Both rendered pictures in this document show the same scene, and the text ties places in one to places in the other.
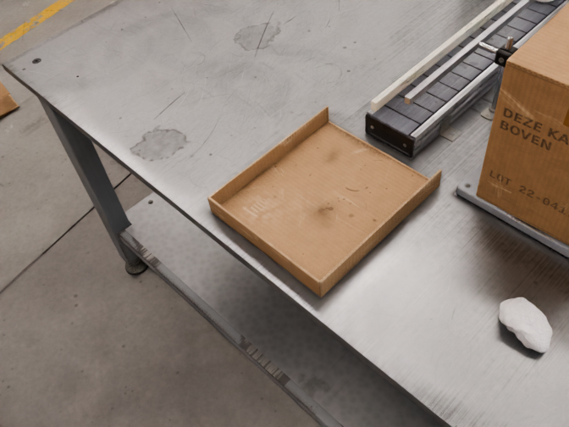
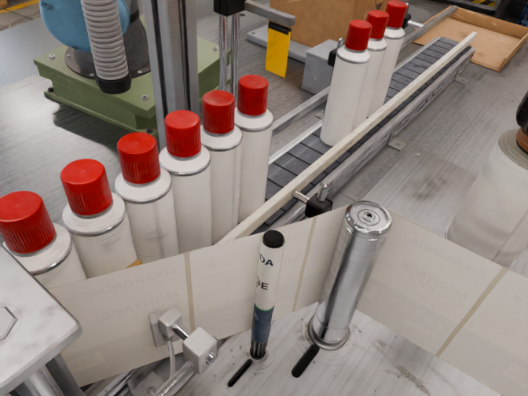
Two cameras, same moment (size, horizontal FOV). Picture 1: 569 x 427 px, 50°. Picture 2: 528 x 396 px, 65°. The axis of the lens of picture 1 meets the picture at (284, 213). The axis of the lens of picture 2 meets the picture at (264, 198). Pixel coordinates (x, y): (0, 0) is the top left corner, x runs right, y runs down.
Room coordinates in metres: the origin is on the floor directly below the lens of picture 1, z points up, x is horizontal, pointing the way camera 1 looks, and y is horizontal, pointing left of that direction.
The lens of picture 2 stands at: (1.74, -0.99, 1.30)
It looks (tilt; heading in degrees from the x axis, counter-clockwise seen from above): 43 degrees down; 163
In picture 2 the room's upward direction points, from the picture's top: 6 degrees clockwise
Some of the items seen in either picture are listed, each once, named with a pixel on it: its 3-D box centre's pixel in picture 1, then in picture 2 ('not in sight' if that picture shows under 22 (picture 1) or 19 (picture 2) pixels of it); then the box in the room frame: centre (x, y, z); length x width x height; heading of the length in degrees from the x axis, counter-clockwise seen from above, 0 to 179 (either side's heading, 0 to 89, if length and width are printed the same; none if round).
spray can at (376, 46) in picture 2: not in sight; (362, 75); (1.15, -0.66, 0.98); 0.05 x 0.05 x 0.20
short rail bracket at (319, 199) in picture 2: not in sight; (317, 214); (1.37, -0.80, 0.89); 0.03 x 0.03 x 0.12; 39
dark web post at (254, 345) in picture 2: not in sight; (264, 304); (1.55, -0.92, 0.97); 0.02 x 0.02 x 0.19
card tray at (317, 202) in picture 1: (324, 191); (472, 34); (0.68, -0.07, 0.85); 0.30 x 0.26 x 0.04; 129
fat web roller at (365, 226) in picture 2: not in sight; (345, 283); (1.54, -0.84, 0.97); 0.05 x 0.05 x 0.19
